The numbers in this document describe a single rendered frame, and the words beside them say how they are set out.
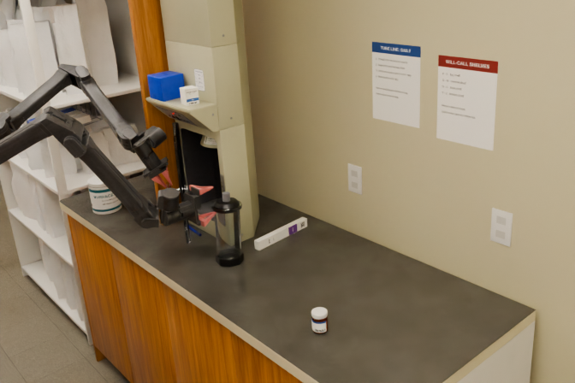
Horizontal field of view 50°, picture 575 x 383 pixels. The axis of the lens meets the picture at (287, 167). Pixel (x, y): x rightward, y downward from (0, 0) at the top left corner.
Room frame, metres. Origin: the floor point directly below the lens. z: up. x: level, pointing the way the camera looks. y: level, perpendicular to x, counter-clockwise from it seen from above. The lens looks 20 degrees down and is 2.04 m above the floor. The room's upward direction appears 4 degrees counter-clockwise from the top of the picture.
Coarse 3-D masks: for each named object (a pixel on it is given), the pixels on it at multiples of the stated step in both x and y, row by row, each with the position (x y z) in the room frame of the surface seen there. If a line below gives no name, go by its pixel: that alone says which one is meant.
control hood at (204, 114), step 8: (152, 104) 2.34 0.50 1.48; (160, 104) 2.25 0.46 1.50; (168, 104) 2.21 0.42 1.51; (176, 104) 2.19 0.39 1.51; (200, 104) 2.17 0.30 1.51; (208, 104) 2.16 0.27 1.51; (176, 112) 2.20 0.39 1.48; (184, 112) 2.12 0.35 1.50; (192, 112) 2.09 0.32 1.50; (200, 112) 2.11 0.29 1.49; (208, 112) 2.13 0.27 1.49; (216, 112) 2.16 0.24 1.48; (192, 120) 2.17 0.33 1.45; (200, 120) 2.11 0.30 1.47; (208, 120) 2.13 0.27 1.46; (216, 120) 2.16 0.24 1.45; (208, 128) 2.14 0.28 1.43; (216, 128) 2.15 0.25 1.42
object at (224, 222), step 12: (240, 204) 2.04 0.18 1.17; (216, 216) 2.01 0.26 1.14; (228, 216) 2.00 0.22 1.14; (216, 228) 2.02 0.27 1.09; (228, 228) 2.00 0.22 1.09; (216, 240) 2.02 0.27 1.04; (228, 240) 2.00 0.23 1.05; (240, 240) 2.03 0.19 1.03; (216, 252) 2.03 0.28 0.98; (228, 252) 1.99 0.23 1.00; (240, 252) 2.02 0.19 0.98
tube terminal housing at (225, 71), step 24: (168, 48) 2.39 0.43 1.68; (192, 48) 2.26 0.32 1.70; (216, 48) 2.17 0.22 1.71; (240, 48) 2.30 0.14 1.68; (192, 72) 2.27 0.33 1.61; (216, 72) 2.17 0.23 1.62; (240, 72) 2.26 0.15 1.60; (216, 96) 2.16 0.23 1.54; (240, 96) 2.23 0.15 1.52; (240, 120) 2.22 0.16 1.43; (240, 144) 2.22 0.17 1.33; (240, 168) 2.21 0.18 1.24; (240, 192) 2.20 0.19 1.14; (240, 216) 2.20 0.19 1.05
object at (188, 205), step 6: (186, 192) 1.98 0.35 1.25; (186, 198) 1.97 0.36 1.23; (192, 198) 1.94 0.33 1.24; (180, 204) 1.93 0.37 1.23; (186, 204) 1.93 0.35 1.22; (192, 204) 1.94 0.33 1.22; (180, 210) 1.90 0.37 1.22; (186, 210) 1.91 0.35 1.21; (192, 210) 1.93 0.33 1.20; (186, 216) 1.91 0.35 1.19; (192, 216) 1.95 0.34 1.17; (198, 216) 1.94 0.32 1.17; (198, 222) 1.93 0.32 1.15
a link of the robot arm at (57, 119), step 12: (48, 108) 1.77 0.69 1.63; (36, 120) 1.75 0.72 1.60; (48, 120) 1.71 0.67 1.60; (60, 120) 1.75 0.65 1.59; (72, 120) 1.79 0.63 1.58; (24, 132) 1.73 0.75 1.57; (36, 132) 1.73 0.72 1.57; (48, 132) 1.73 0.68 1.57; (60, 132) 1.73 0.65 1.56; (72, 132) 1.73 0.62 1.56; (0, 144) 1.73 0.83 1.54; (12, 144) 1.73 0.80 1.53; (24, 144) 1.74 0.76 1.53; (0, 156) 1.74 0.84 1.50; (12, 156) 1.74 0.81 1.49
